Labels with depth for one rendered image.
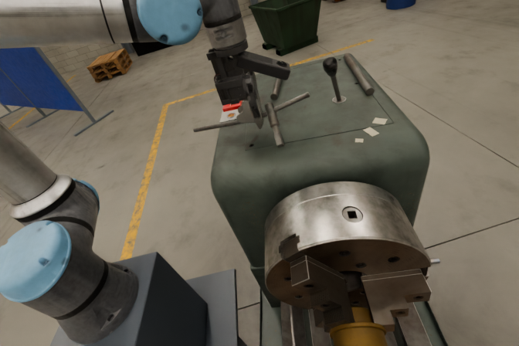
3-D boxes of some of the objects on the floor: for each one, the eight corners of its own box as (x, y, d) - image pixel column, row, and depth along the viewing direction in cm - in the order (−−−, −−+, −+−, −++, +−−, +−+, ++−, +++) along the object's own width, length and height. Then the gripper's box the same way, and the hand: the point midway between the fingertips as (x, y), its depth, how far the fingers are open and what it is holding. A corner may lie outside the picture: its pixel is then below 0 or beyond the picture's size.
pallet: (106, 69, 765) (98, 55, 739) (133, 61, 770) (126, 47, 743) (95, 83, 666) (85, 68, 640) (126, 73, 671) (117, 58, 644)
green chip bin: (257, 47, 564) (248, 6, 513) (293, 34, 581) (287, -8, 529) (285, 59, 461) (276, 9, 409) (327, 42, 477) (323, -8, 425)
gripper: (211, 43, 55) (238, 122, 68) (202, 57, 48) (235, 142, 61) (247, 34, 54) (268, 117, 67) (245, 46, 46) (269, 136, 59)
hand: (262, 123), depth 62 cm, fingers closed
